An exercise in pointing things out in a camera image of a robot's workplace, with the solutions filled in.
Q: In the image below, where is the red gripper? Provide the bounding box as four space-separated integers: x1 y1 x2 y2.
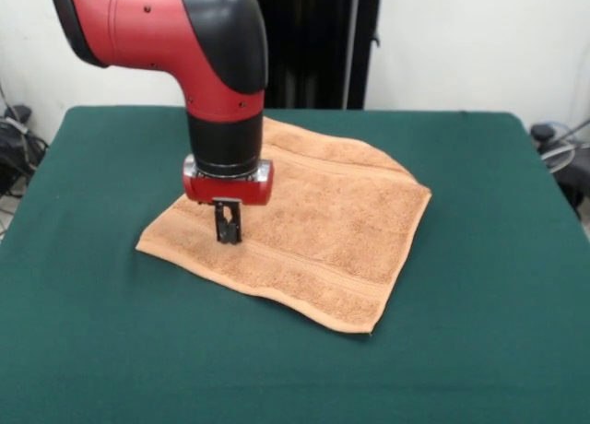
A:
181 154 277 246

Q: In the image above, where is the orange terry towel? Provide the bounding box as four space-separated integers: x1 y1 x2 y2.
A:
135 116 433 337

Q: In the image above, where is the dark green table cloth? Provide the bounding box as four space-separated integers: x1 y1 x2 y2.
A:
0 104 590 424

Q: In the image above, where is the black wheeled stand base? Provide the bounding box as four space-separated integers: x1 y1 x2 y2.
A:
528 122 590 222

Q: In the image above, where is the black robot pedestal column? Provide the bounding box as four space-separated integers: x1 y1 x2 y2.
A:
248 0 384 111

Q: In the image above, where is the black cable tangle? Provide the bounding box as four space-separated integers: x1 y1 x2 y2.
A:
0 103 51 199

